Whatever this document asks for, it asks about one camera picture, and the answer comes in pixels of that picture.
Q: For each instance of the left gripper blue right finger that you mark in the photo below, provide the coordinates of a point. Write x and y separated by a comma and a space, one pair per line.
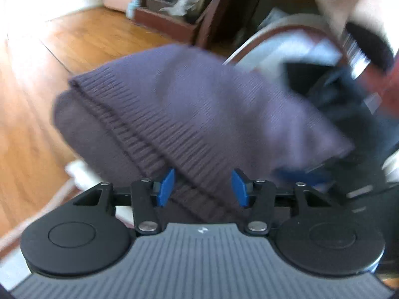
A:
241, 186

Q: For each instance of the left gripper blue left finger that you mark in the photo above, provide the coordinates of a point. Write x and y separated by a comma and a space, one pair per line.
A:
164, 187

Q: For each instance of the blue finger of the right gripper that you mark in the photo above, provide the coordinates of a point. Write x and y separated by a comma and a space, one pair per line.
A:
309, 178

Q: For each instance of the dark brown knit sweater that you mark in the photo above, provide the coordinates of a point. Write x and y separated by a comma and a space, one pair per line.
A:
181, 107

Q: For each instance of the striped grey red white rug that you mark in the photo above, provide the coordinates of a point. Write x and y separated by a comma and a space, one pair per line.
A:
292, 38

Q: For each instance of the dark wooden shelf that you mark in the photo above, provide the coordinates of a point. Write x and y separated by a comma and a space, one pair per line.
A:
203, 23

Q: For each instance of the blue spray bottle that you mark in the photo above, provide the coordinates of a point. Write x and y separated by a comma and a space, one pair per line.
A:
132, 6

